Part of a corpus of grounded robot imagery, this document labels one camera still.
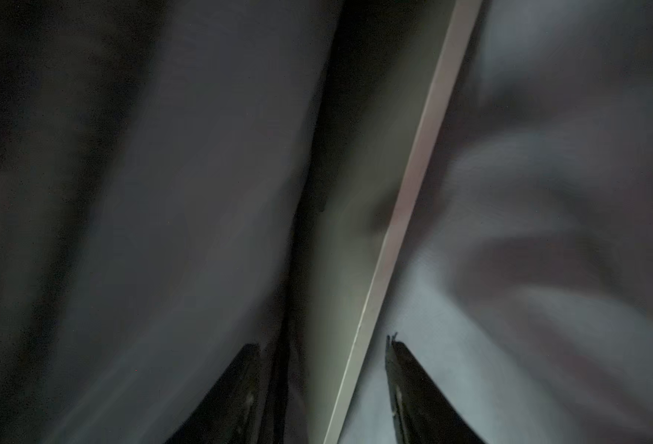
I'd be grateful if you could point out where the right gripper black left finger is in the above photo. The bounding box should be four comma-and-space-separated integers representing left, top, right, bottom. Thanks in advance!
167, 344, 261, 444

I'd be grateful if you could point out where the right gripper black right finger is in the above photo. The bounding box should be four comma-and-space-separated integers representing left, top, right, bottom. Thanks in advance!
385, 335, 484, 444

